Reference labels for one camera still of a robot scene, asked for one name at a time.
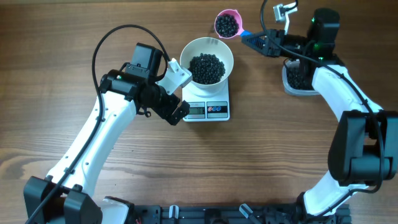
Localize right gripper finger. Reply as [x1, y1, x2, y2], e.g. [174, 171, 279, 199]
[241, 36, 267, 56]
[241, 29, 274, 40]

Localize pink scoop blue handle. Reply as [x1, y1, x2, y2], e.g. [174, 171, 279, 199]
[214, 9, 245, 39]

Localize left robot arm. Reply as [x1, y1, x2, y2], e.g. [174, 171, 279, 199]
[24, 44, 192, 223]

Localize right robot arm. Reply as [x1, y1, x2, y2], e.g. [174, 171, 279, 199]
[242, 8, 397, 223]

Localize black beans in scoop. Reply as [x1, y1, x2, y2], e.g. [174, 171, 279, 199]
[215, 14, 239, 37]

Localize white digital kitchen scale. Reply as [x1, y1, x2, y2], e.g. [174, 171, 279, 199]
[182, 79, 230, 122]

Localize white bowl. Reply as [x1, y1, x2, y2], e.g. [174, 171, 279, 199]
[180, 37, 234, 86]

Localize black beans in bowl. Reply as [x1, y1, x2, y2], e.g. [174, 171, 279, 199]
[188, 54, 226, 85]

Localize clear plastic container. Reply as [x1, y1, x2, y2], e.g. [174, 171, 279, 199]
[282, 58, 318, 96]

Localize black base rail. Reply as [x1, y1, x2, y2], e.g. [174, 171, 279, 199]
[125, 203, 352, 224]

